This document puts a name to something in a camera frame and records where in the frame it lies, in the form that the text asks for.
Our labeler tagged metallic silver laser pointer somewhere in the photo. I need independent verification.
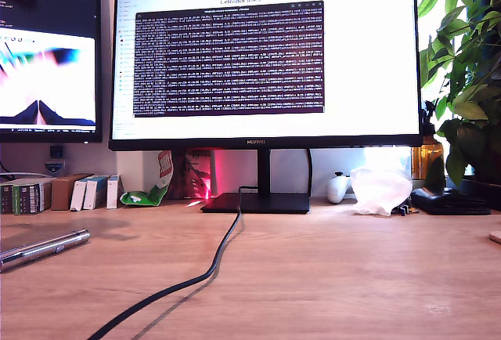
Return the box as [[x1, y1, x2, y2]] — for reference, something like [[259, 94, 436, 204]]
[[0, 229, 92, 274]]

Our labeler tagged dark patterned box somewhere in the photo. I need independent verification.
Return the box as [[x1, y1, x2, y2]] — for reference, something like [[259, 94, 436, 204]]
[[171, 150, 213, 199]]

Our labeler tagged white game controller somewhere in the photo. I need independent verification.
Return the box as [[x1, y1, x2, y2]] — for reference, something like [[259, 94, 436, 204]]
[[326, 171, 354, 204]]

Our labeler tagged green white snack bag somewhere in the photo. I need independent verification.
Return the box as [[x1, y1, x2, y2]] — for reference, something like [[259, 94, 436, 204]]
[[119, 150, 175, 207]]

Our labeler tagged clear crumpled plastic bag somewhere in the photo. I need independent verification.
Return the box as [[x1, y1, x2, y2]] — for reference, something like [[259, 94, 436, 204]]
[[349, 166, 413, 217]]

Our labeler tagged large black Huawei monitor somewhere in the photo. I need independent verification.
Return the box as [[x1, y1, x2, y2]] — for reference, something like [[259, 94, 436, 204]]
[[108, 0, 425, 215]]

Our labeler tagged small white blue box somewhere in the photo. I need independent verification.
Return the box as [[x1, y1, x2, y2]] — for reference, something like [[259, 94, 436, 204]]
[[70, 175, 95, 212], [106, 174, 123, 210], [84, 175, 110, 211]]

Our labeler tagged amber glass pump bottle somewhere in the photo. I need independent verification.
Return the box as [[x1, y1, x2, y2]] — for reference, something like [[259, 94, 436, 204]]
[[411, 100, 445, 180]]

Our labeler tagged brown cardboard box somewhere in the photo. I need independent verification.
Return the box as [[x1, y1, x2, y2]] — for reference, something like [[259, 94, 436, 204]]
[[50, 173, 95, 211]]

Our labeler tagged blue white badge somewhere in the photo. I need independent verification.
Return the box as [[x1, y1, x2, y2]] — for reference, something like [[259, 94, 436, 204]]
[[44, 159, 66, 177]]

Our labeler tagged black leather pouch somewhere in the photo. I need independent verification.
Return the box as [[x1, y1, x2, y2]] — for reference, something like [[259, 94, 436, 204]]
[[410, 186, 492, 215]]

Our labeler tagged green black printed box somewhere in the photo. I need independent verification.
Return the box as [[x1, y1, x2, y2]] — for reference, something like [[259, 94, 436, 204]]
[[13, 181, 53, 215]]

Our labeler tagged green leafy houseplant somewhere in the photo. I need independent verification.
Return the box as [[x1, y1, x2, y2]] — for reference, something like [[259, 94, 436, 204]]
[[416, 0, 501, 189]]

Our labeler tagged black monitor with code window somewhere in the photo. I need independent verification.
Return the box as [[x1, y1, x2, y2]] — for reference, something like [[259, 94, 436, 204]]
[[0, 0, 103, 144]]

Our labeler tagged dark plant pot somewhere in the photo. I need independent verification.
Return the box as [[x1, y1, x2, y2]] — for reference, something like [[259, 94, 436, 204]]
[[460, 175, 501, 211]]

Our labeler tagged dark printed box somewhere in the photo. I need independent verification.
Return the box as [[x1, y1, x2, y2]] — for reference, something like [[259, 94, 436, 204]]
[[0, 183, 16, 215]]

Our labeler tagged thin black hanging cable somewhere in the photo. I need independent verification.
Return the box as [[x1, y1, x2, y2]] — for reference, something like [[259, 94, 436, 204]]
[[306, 148, 315, 198]]

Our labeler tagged thick black cable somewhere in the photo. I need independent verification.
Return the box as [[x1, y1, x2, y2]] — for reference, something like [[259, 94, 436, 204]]
[[86, 186, 259, 340]]

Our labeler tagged white cable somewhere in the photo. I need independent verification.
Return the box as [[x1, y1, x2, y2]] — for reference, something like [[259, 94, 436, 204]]
[[0, 171, 49, 182]]

